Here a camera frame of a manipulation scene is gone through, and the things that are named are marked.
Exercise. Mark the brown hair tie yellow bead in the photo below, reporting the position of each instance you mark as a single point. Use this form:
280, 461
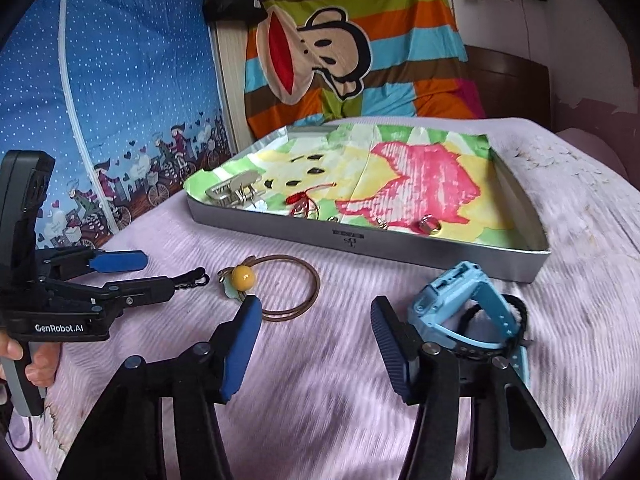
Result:
292, 285

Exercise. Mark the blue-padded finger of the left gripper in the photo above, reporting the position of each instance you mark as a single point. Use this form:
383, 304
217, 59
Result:
135, 292
110, 262

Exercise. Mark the small gold earring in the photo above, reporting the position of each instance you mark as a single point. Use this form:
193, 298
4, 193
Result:
382, 224

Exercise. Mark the beige plastic hair claw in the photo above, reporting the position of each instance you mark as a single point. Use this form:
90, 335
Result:
238, 191

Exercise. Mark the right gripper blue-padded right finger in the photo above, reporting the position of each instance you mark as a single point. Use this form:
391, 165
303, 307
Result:
510, 438

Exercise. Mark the person's left hand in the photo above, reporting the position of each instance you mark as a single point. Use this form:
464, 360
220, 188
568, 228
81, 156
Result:
42, 370

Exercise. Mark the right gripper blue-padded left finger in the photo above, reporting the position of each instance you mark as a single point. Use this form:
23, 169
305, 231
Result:
122, 437

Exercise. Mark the colourful crumpled paper liner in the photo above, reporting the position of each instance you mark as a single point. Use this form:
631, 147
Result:
420, 180

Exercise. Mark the blue polka-dot fabric wardrobe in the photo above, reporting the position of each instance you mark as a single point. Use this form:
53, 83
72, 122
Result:
123, 94

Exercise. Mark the black wavy hair clip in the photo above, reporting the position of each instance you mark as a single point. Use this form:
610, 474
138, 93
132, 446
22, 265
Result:
192, 279

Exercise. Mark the striped monkey cartoon blanket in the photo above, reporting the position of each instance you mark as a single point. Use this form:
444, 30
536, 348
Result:
313, 61

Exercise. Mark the pink striped bed cover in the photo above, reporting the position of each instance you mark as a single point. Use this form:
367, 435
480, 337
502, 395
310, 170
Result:
316, 402

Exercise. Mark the grey shallow cardboard tray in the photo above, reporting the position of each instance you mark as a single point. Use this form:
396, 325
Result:
520, 265

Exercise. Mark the black hanging bag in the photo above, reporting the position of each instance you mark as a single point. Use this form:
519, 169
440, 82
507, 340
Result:
250, 12

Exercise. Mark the dark wooden headboard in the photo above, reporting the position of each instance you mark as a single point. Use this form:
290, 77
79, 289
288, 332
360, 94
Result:
510, 86

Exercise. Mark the pink pillow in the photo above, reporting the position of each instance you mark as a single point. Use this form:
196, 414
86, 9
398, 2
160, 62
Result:
595, 147

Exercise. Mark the light blue smart watch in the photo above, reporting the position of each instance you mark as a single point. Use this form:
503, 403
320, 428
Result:
462, 311

